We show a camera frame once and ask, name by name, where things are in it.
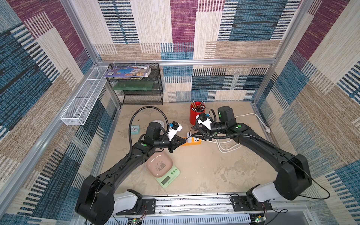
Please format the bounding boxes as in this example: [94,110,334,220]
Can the white round alarm clock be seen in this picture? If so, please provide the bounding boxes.
[152,120,165,128]

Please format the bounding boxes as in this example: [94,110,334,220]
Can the green folder in shelf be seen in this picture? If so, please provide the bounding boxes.
[112,82,153,91]

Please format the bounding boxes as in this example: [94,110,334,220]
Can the colourful magazine on shelf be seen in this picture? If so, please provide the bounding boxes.
[105,66,152,80]

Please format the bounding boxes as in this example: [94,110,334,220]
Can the white wire mesh basket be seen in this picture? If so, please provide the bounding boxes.
[61,67,107,126]

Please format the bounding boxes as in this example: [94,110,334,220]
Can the green electronic kitchen scale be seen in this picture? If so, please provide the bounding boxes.
[155,165,181,189]

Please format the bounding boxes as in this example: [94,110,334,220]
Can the small teal square clock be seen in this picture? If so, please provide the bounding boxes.
[130,125,140,135]

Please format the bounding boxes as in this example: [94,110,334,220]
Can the pink panda scale bowl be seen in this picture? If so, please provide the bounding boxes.
[145,152,173,178]

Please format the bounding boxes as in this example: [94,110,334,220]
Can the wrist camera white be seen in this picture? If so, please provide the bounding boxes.
[167,121,182,141]
[196,113,212,130]

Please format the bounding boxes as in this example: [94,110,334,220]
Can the white usb charger adapter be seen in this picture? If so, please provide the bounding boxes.
[187,132,192,143]

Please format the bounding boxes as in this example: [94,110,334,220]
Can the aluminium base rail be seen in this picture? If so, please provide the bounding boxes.
[105,193,319,225]

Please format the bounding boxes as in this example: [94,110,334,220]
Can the orange power strip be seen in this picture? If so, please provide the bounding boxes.
[183,137,202,146]

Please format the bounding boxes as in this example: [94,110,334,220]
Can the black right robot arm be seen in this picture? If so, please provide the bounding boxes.
[195,106,315,203]

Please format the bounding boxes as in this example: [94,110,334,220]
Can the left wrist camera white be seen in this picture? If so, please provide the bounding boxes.
[167,121,182,141]

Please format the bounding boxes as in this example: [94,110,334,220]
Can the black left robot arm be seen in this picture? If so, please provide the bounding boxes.
[75,120,186,225]

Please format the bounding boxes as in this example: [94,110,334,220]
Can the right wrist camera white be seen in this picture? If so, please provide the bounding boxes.
[196,113,212,130]

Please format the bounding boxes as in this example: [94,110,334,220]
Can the pencils in cup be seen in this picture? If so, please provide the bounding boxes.
[190,101,206,113]

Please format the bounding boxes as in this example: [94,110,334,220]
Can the red pencil cup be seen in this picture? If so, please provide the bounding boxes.
[189,109,205,125]

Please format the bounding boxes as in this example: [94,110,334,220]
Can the white power strip cord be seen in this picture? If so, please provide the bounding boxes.
[201,113,271,154]

